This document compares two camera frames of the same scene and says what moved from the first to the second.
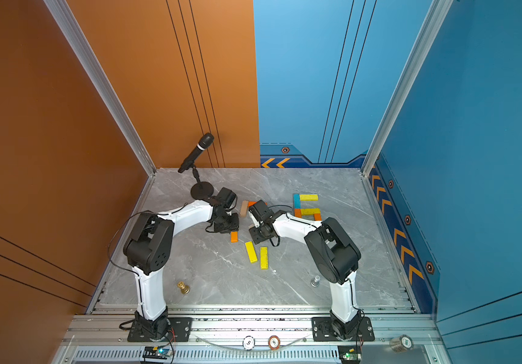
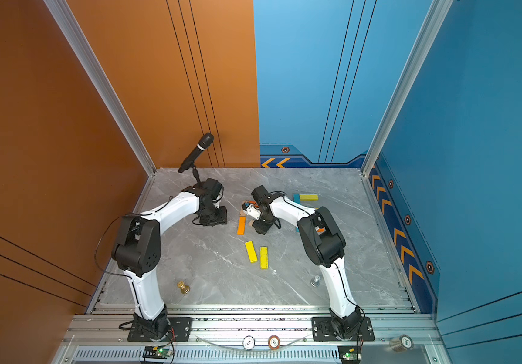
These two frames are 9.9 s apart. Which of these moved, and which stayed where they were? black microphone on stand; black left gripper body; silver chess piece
Moved: black left gripper body
Stayed: black microphone on stand; silver chess piece
